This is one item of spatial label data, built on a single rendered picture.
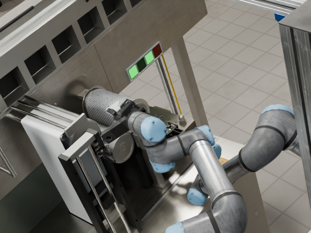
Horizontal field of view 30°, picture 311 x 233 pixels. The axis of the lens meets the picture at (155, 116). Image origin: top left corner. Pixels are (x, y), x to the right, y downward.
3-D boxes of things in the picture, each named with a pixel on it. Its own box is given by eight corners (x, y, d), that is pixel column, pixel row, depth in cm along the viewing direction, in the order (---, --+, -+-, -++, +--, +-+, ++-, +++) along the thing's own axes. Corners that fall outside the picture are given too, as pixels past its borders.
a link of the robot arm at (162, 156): (188, 165, 189) (177, 136, 185) (156, 177, 188) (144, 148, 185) (183, 156, 196) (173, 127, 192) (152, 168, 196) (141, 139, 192)
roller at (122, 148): (118, 168, 235) (109, 147, 228) (77, 150, 251) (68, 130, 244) (137, 149, 241) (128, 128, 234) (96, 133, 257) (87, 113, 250)
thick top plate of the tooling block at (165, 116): (176, 152, 255) (172, 142, 251) (114, 129, 280) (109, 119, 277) (197, 130, 263) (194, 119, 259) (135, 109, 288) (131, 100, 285)
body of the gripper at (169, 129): (167, 120, 242) (189, 127, 235) (172, 135, 247) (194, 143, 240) (155, 131, 239) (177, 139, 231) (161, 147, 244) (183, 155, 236)
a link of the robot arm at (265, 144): (283, 166, 191) (200, 212, 227) (291, 143, 198) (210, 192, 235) (257, 144, 189) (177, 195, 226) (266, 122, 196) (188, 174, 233)
